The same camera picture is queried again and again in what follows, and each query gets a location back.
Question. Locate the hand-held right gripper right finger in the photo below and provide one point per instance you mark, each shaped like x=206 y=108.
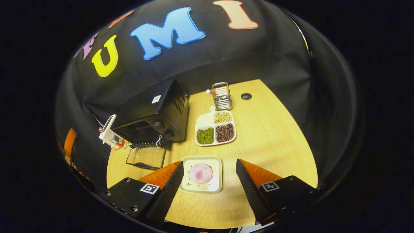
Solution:
x=252 y=194

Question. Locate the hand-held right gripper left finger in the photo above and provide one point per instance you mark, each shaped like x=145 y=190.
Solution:
x=169 y=194

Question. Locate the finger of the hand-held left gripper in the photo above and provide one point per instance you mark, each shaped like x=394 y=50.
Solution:
x=69 y=142

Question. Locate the white square plate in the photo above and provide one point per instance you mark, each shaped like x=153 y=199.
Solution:
x=194 y=188

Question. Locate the pink round food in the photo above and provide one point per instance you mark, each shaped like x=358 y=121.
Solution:
x=200 y=173

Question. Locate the black electric oven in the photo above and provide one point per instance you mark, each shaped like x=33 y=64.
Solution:
x=145 y=110

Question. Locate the metal oven rack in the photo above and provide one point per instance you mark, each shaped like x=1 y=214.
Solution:
x=145 y=143

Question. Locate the clear plastic bottle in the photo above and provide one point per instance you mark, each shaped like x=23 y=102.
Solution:
x=113 y=139

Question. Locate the white divided tray of beans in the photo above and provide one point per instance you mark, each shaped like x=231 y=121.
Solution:
x=203 y=121

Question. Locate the metal mesh holder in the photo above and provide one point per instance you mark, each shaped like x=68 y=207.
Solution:
x=223 y=97

